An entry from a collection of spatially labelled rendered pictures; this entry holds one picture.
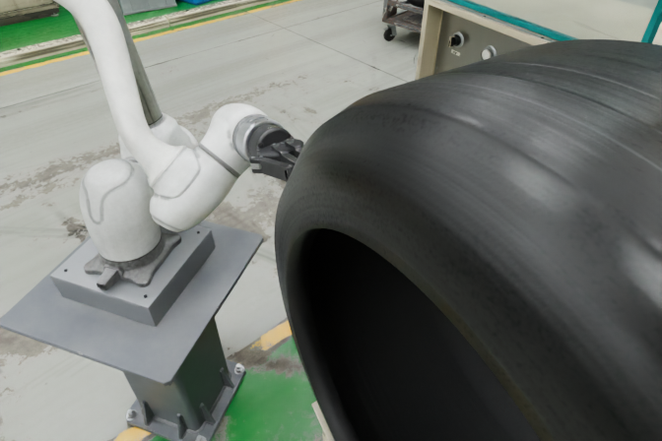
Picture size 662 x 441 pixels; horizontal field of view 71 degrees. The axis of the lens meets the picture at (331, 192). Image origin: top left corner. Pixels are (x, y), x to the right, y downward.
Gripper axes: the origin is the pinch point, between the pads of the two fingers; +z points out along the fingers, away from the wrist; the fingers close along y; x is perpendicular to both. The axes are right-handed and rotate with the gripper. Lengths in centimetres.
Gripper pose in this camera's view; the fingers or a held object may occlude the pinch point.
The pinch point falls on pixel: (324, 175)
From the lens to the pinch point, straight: 66.2
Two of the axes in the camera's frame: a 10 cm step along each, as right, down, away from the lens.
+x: 1.4, 8.9, 4.3
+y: 8.5, -3.3, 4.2
